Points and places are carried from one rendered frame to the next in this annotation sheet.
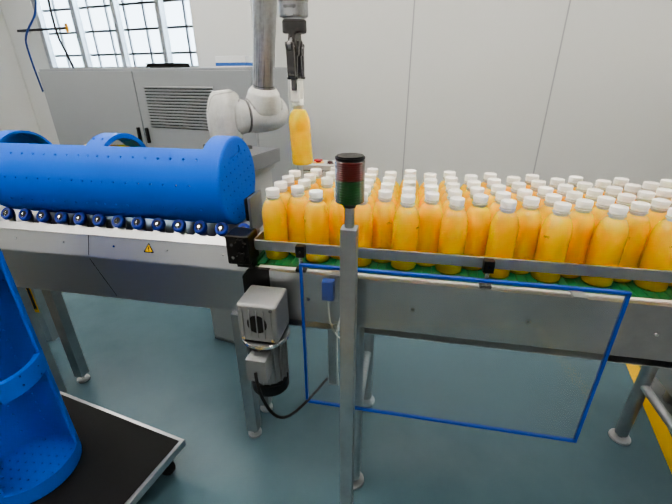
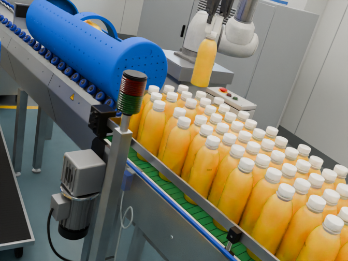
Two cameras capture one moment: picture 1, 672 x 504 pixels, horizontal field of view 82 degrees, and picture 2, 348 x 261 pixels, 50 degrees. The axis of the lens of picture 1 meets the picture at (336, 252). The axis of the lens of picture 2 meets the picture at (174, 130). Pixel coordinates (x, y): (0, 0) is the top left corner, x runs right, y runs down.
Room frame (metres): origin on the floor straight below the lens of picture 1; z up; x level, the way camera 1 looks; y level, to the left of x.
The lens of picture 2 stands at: (0.12, -0.63, 1.52)
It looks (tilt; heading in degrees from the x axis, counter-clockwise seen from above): 23 degrees down; 33
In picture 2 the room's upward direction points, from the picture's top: 15 degrees clockwise
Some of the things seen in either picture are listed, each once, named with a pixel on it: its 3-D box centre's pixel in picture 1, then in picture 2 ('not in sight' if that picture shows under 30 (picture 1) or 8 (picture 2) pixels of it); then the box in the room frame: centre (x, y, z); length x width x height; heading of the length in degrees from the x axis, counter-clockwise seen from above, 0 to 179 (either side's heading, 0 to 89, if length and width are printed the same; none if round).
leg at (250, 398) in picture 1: (247, 377); (92, 227); (1.18, 0.35, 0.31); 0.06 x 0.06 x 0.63; 79
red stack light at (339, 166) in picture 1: (349, 169); (133, 84); (0.81, -0.03, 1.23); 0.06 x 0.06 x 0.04
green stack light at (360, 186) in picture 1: (349, 190); (129, 100); (0.81, -0.03, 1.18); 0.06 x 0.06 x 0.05
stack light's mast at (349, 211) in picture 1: (349, 192); (129, 102); (0.81, -0.03, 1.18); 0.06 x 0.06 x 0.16
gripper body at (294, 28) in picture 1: (294, 36); not in sight; (1.37, 0.12, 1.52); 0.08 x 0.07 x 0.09; 168
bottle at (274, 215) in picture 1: (275, 225); (131, 116); (1.08, 0.18, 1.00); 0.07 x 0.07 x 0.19
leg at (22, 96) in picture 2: (39, 347); (19, 134); (1.37, 1.32, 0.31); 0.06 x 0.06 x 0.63; 79
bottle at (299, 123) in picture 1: (300, 135); (204, 60); (1.37, 0.12, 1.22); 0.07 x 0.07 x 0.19
